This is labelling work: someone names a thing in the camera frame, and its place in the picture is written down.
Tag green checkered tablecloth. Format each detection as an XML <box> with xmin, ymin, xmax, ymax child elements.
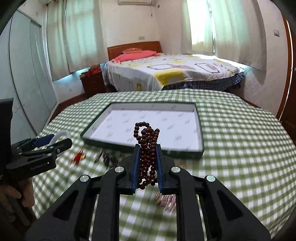
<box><xmin>33</xmin><ymin>89</ymin><xmax>295</xmax><ymax>237</ymax></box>

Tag right white curtain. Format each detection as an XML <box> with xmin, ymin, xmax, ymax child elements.
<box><xmin>181</xmin><ymin>1</ymin><xmax>267</xmax><ymax>71</ymax></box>

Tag dark red bead necklace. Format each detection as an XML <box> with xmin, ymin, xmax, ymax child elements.
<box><xmin>133</xmin><ymin>121</ymin><xmax>161</xmax><ymax>190</ymax></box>

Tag black cord pendant necklace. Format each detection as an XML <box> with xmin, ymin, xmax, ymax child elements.
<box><xmin>93</xmin><ymin>149</ymin><xmax>123</xmax><ymax>168</ymax></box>

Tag left white curtain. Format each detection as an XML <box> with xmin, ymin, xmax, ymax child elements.
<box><xmin>46</xmin><ymin>1</ymin><xmax>107</xmax><ymax>81</ymax></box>

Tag wooden door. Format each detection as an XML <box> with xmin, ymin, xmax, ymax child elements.
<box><xmin>276</xmin><ymin>16</ymin><xmax>295</xmax><ymax>144</ymax></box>

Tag white curtain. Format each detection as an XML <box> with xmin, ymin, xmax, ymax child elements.
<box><xmin>181</xmin><ymin>1</ymin><xmax>267</xmax><ymax>71</ymax></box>
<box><xmin>46</xmin><ymin>1</ymin><xmax>107</xmax><ymax>81</ymax></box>

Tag dark wooden nightstand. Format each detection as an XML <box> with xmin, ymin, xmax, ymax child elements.
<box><xmin>79</xmin><ymin>70</ymin><xmax>106</xmax><ymax>98</ymax></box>

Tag wall light switch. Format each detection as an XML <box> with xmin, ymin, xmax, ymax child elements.
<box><xmin>273</xmin><ymin>30</ymin><xmax>280</xmax><ymax>37</ymax></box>

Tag pink pillow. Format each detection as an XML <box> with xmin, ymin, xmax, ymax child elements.
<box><xmin>111</xmin><ymin>50</ymin><xmax>160</xmax><ymax>63</ymax></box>

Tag bed with patterned sheet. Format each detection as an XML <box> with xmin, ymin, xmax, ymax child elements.
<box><xmin>103</xmin><ymin>53</ymin><xmax>244</xmax><ymax>92</ymax></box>

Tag pink pearl brooch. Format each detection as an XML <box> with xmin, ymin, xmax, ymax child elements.
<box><xmin>155</xmin><ymin>192</ymin><xmax>176</xmax><ymax>212</ymax></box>

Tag red boxes on nightstand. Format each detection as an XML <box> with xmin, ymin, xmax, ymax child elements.
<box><xmin>79</xmin><ymin>64</ymin><xmax>102</xmax><ymax>78</ymax></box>

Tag wooden headboard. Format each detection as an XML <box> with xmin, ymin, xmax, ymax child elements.
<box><xmin>107</xmin><ymin>41</ymin><xmax>162</xmax><ymax>60</ymax></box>

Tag white wardrobe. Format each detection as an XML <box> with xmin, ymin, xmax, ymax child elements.
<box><xmin>1</xmin><ymin>11</ymin><xmax>57</xmax><ymax>143</ymax></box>

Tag red knot gold charm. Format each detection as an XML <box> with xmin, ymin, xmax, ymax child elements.
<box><xmin>70</xmin><ymin>149</ymin><xmax>86</xmax><ymax>166</ymax></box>

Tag left hand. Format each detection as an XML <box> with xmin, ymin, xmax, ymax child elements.
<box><xmin>1</xmin><ymin>178</ymin><xmax>35</xmax><ymax>225</ymax></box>

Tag white jade bangle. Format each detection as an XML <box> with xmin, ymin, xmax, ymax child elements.
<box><xmin>49</xmin><ymin>130</ymin><xmax>71</xmax><ymax>145</ymax></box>

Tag orange patterned pillow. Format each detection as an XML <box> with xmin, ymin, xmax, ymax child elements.
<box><xmin>122</xmin><ymin>48</ymin><xmax>143</xmax><ymax>54</ymax></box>

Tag green white tray box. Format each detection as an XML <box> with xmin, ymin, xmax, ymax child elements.
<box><xmin>80</xmin><ymin>102</ymin><xmax>205</xmax><ymax>160</ymax></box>

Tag white air conditioner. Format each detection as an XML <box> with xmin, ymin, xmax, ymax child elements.
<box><xmin>117</xmin><ymin>0</ymin><xmax>153</xmax><ymax>6</ymax></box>

